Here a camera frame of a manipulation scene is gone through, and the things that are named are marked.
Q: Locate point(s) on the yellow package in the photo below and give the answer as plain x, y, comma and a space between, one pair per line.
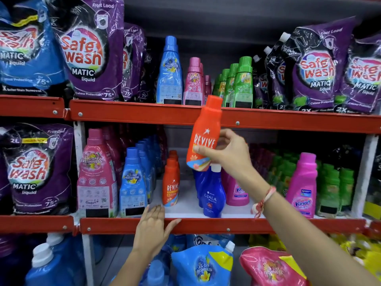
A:
372, 209

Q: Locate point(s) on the yellow pouch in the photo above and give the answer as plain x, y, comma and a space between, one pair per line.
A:
268, 241
360, 253

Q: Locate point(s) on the person's left forearm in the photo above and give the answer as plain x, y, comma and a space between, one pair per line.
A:
134, 271

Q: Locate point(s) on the small pink softener bottle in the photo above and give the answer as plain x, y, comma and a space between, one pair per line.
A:
203, 77
193, 83

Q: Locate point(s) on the light blue softener pouch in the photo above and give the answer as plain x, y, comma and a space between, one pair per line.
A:
202, 268

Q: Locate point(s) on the person's left hand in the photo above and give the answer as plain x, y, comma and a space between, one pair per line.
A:
151, 232

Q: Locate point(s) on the orange bottle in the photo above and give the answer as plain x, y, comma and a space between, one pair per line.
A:
205, 128
174, 154
170, 184

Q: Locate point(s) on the cluster of green bottles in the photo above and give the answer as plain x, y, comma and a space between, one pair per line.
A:
327, 190

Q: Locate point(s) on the white blue softener pouch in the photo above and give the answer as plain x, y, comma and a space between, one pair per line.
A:
205, 240

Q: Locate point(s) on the green softener bottle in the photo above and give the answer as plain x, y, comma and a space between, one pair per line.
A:
229, 86
215, 84
243, 83
222, 83

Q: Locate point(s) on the large pink softener bottle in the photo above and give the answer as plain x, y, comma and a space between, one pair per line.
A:
96, 175

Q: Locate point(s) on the red metal shelf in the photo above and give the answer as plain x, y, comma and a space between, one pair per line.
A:
29, 107
268, 119

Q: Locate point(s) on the pink softener pouch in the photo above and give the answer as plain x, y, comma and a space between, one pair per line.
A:
268, 268

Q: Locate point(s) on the black plastic pouch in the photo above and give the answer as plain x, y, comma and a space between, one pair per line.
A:
342, 157

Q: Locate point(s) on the bright pink bottle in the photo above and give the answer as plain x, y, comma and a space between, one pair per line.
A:
224, 178
236, 195
302, 187

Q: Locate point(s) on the row of light blue bottles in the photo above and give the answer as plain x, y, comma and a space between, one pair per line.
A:
132, 187

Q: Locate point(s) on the light blue softener bottle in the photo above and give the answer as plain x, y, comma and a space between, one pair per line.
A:
169, 74

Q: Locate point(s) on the blue detergent pouch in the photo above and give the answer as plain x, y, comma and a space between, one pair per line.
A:
29, 56

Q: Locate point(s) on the person's right hand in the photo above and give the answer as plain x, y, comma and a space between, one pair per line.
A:
235, 157

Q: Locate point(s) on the translucent blue bottle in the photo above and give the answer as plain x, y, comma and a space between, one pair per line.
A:
156, 274

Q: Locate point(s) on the large blue white-capped bottle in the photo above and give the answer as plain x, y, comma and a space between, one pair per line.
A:
50, 274
56, 238

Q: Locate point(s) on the purple green detergent pouch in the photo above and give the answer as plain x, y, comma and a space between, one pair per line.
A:
259, 83
275, 77
318, 74
363, 77

